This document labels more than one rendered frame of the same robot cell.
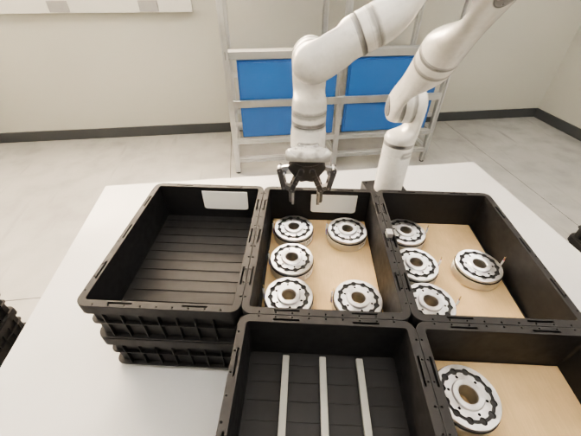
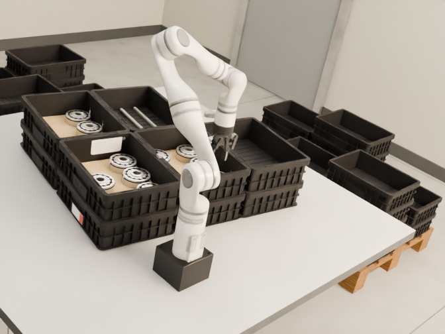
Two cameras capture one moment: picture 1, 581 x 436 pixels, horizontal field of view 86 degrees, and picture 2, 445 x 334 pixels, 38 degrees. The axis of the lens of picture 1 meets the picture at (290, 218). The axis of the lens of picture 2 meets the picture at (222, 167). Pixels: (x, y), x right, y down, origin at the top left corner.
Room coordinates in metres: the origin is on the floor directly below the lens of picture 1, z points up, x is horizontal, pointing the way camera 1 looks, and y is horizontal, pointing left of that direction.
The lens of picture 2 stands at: (2.20, -1.44, 2.04)
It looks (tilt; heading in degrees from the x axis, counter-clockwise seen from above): 28 degrees down; 138
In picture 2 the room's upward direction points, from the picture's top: 12 degrees clockwise
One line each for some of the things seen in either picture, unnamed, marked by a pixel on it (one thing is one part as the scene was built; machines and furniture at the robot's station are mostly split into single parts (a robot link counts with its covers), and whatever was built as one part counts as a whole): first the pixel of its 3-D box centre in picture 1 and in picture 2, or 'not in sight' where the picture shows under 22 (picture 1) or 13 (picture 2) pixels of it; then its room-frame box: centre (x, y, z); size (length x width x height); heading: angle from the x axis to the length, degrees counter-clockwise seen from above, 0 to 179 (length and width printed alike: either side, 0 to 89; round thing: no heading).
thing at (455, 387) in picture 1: (468, 394); not in sight; (0.21, -0.29, 0.86); 0.05 x 0.05 x 0.01
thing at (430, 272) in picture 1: (415, 264); (136, 174); (0.50, -0.29, 0.86); 0.10 x 0.10 x 0.01
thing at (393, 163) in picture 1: (392, 166); (189, 230); (0.90, -0.33, 0.89); 0.09 x 0.09 x 0.17; 7
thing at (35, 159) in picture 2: not in sight; (71, 150); (0.10, -0.35, 0.76); 0.40 x 0.30 x 0.12; 178
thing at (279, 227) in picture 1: (293, 227); not in sight; (0.62, -0.01, 0.86); 0.10 x 0.10 x 0.01
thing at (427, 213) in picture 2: not in sight; (395, 204); (0.44, 1.57, 0.26); 0.40 x 0.30 x 0.23; 8
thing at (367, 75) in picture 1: (389, 95); not in sight; (2.50, -0.77, 0.60); 0.72 x 0.03 x 0.56; 98
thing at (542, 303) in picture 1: (450, 262); (118, 175); (0.50, -0.37, 0.87); 0.40 x 0.30 x 0.11; 178
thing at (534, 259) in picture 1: (457, 246); (119, 163); (0.50, -0.37, 0.92); 0.40 x 0.30 x 0.02; 178
